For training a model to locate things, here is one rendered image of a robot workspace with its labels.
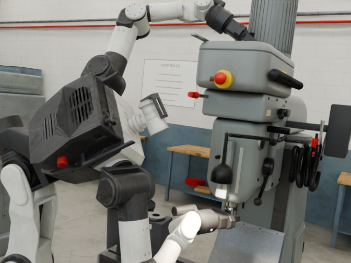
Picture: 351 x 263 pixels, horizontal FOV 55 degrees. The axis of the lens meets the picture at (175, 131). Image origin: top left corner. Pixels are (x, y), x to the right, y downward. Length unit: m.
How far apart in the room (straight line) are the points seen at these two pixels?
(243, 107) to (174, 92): 5.15
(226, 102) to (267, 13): 0.48
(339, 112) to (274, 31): 0.42
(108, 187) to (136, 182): 0.08
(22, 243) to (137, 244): 0.49
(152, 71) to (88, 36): 1.86
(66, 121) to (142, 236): 0.40
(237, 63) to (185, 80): 5.12
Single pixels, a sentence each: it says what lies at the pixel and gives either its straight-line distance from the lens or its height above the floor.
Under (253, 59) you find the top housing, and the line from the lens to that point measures 1.12.
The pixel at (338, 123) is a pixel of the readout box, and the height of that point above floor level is 1.65.
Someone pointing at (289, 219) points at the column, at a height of 1.16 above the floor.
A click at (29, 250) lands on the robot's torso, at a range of 1.35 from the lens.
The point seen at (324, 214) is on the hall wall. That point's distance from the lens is 5.68.
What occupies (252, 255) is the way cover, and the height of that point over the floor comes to 0.97.
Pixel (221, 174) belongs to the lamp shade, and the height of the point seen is 1.45.
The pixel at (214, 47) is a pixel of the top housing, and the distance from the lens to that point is 1.17.
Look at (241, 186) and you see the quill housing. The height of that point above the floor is 1.39.
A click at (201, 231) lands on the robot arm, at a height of 1.22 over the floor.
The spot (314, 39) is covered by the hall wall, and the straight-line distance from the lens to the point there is 5.64.
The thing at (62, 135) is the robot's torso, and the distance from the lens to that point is 1.02.
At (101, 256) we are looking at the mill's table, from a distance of 1.69.
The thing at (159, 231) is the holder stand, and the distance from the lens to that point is 1.55.
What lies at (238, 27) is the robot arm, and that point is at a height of 1.96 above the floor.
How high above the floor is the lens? 1.68
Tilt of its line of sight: 6 degrees down
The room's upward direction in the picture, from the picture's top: 6 degrees clockwise
